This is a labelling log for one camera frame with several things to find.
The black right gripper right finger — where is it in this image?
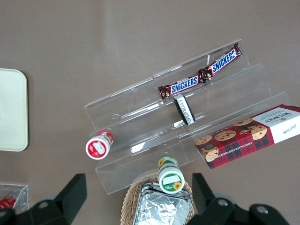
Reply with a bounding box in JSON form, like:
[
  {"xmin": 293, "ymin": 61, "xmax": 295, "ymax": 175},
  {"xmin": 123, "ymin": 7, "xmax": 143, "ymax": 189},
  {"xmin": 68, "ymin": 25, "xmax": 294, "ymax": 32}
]
[{"xmin": 185, "ymin": 172, "xmax": 294, "ymax": 225}]

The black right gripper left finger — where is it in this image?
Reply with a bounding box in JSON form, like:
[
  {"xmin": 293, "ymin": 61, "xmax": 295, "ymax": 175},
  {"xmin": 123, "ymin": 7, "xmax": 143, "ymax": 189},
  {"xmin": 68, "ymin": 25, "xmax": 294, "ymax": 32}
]
[{"xmin": 0, "ymin": 173, "xmax": 88, "ymax": 225}]

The red lid yogurt bottle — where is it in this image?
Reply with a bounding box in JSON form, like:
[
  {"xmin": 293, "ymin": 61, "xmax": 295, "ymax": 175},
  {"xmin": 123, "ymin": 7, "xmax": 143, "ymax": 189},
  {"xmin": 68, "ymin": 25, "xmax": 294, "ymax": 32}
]
[{"xmin": 85, "ymin": 129, "xmax": 115, "ymax": 160}]

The black and white snack pack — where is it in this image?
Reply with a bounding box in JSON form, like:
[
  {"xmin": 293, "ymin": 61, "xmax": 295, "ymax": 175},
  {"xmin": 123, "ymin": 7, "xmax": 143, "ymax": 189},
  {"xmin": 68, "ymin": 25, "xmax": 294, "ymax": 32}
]
[{"xmin": 173, "ymin": 93, "xmax": 196, "ymax": 126}]

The clear acrylic box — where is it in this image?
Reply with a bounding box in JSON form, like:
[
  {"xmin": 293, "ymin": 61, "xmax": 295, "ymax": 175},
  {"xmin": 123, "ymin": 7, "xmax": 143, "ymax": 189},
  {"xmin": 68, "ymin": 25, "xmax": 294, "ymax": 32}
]
[{"xmin": 0, "ymin": 183, "xmax": 29, "ymax": 215}]

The cream plastic tray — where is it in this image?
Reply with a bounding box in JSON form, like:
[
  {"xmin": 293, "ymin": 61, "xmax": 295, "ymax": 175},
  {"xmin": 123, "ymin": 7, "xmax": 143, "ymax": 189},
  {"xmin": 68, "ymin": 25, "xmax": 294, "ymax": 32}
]
[{"xmin": 0, "ymin": 68, "xmax": 29, "ymax": 152}]

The Snickers chocolate bar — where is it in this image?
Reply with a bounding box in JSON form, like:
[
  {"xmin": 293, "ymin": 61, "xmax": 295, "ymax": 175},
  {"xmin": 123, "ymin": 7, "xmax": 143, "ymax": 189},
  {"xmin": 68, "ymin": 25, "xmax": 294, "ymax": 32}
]
[
  {"xmin": 157, "ymin": 75, "xmax": 203, "ymax": 101},
  {"xmin": 198, "ymin": 42, "xmax": 243, "ymax": 82}
]

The foil wrapped sandwich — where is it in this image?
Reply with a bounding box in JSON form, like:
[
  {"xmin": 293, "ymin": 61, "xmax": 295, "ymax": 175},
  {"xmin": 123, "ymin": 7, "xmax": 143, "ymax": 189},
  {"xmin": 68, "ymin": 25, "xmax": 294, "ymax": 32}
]
[{"xmin": 133, "ymin": 182, "xmax": 191, "ymax": 225}]

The Walkers tartan cookie box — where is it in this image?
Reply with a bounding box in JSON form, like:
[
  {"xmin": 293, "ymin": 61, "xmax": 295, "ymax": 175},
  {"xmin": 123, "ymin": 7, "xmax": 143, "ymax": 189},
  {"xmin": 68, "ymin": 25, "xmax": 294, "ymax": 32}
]
[{"xmin": 194, "ymin": 104, "xmax": 300, "ymax": 170}]

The wicker basket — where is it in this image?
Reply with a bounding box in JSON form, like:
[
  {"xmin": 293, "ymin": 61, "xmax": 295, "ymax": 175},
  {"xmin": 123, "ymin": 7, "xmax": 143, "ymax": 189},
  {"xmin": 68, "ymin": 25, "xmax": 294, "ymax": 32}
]
[{"xmin": 120, "ymin": 170, "xmax": 196, "ymax": 225}]

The red soda can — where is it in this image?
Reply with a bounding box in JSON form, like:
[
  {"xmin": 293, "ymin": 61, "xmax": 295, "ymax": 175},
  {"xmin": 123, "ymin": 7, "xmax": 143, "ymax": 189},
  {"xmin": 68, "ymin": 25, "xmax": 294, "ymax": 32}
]
[{"xmin": 0, "ymin": 194, "xmax": 17, "ymax": 210}]

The clear acrylic tiered stand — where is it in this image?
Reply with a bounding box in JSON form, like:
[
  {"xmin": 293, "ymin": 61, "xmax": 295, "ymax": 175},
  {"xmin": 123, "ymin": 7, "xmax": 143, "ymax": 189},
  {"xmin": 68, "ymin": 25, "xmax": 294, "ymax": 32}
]
[{"xmin": 84, "ymin": 38, "xmax": 290, "ymax": 195}]

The green lid sunflower bottle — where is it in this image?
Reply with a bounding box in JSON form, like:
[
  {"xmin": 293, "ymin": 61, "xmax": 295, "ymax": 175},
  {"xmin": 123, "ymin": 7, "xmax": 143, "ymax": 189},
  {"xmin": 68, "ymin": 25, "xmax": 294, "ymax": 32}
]
[{"xmin": 157, "ymin": 156, "xmax": 186, "ymax": 194}]

